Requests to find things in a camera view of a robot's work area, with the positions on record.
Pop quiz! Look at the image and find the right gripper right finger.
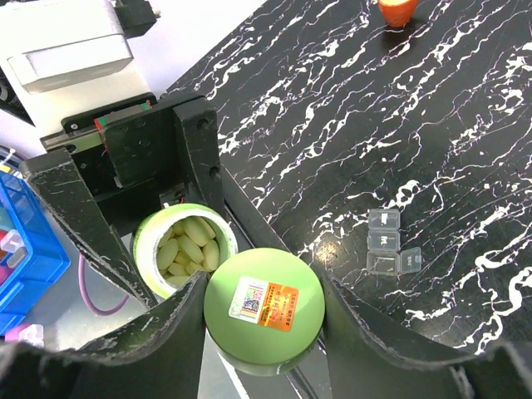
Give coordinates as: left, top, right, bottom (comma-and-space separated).
322, 273, 531, 398

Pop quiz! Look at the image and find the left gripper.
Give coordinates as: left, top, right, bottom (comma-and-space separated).
20, 93, 224, 308

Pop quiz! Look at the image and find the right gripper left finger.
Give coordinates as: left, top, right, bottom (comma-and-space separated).
1, 272, 208, 399

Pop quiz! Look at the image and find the green pill bottle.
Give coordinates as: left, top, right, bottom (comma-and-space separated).
132, 204, 238, 299

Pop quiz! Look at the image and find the clear weekly pill organizer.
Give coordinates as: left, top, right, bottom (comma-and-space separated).
366, 209, 422, 276

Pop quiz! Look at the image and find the green bottle cap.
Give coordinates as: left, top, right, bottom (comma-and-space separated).
204, 248, 325, 377

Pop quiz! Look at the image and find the blue plastic storage bin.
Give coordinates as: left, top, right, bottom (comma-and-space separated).
1, 172, 71, 335

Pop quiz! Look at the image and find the small orange cup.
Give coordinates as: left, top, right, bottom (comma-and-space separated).
377, 0, 419, 27

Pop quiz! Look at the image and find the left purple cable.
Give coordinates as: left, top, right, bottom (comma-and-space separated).
76, 253, 131, 317

